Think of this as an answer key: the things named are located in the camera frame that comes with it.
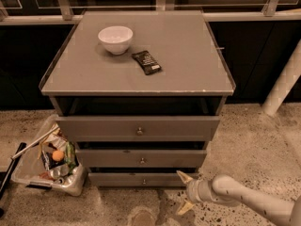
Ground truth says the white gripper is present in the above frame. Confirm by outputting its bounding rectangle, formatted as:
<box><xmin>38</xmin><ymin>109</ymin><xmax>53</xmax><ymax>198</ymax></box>
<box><xmin>176</xmin><ymin>170</ymin><xmax>215</xmax><ymax>216</ymax></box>

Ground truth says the grey bottom drawer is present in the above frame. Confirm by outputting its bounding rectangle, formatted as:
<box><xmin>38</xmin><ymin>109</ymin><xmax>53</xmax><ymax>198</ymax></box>
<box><xmin>88</xmin><ymin>168</ymin><xmax>198</xmax><ymax>187</ymax></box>

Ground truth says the grey drawer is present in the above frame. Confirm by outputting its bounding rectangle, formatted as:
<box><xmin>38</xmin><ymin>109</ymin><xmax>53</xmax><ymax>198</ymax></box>
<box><xmin>88</xmin><ymin>168</ymin><xmax>198</xmax><ymax>187</ymax></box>
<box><xmin>76</xmin><ymin>141</ymin><xmax>207</xmax><ymax>168</ymax></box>
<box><xmin>56</xmin><ymin>116</ymin><xmax>220</xmax><ymax>142</ymax></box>

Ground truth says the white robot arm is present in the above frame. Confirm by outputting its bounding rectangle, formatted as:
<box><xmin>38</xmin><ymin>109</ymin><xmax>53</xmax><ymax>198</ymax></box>
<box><xmin>177</xmin><ymin>170</ymin><xmax>301</xmax><ymax>226</ymax></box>

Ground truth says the grey middle drawer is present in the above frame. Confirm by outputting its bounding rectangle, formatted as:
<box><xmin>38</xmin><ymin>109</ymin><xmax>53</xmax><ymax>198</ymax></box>
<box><xmin>76</xmin><ymin>141</ymin><xmax>207</xmax><ymax>168</ymax></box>

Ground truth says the grey drawer cabinet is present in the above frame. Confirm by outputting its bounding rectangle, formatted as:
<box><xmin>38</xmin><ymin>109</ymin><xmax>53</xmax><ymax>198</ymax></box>
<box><xmin>40</xmin><ymin>11</ymin><xmax>235</xmax><ymax>187</ymax></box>

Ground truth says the grey top drawer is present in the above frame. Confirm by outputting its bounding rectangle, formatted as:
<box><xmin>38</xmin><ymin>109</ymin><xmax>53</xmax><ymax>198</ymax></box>
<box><xmin>56</xmin><ymin>116</ymin><xmax>220</xmax><ymax>142</ymax></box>

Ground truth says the green snack packet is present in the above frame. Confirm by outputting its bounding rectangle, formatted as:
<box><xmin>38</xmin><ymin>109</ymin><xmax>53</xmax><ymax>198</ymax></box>
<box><xmin>64</xmin><ymin>142</ymin><xmax>76</xmax><ymax>170</ymax></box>

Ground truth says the silver can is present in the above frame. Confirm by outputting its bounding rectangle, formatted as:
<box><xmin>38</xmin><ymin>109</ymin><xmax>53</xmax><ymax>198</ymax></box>
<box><xmin>49</xmin><ymin>164</ymin><xmax>69</xmax><ymax>180</ymax></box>

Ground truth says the black snack bar wrapper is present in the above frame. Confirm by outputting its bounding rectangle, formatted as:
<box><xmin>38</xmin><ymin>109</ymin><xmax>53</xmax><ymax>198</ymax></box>
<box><xmin>132</xmin><ymin>50</ymin><xmax>162</xmax><ymax>75</ymax></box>

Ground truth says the orange fruit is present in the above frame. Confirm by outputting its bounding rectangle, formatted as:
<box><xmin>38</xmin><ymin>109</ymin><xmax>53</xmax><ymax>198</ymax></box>
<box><xmin>52</xmin><ymin>150</ymin><xmax>64</xmax><ymax>162</ymax></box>

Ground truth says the black snack packet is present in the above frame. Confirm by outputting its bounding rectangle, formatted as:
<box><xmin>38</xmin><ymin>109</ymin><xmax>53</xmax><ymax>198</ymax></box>
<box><xmin>41</xmin><ymin>150</ymin><xmax>64</xmax><ymax>170</ymax></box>

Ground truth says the clear plastic storage bin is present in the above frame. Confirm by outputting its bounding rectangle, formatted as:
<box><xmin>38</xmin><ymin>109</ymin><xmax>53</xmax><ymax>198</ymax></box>
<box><xmin>12</xmin><ymin>114</ymin><xmax>87</xmax><ymax>196</ymax></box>

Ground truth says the white diagonal pole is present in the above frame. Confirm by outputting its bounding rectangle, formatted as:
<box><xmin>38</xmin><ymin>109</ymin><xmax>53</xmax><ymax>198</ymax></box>
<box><xmin>261</xmin><ymin>40</ymin><xmax>301</xmax><ymax>116</ymax></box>

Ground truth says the white ceramic bowl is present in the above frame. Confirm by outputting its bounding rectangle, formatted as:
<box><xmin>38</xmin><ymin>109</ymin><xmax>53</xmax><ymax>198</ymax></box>
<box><xmin>98</xmin><ymin>25</ymin><xmax>134</xmax><ymax>55</ymax></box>

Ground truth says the metal railing frame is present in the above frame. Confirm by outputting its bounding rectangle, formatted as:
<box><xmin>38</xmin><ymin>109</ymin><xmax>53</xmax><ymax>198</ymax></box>
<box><xmin>0</xmin><ymin>0</ymin><xmax>301</xmax><ymax>25</ymax></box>

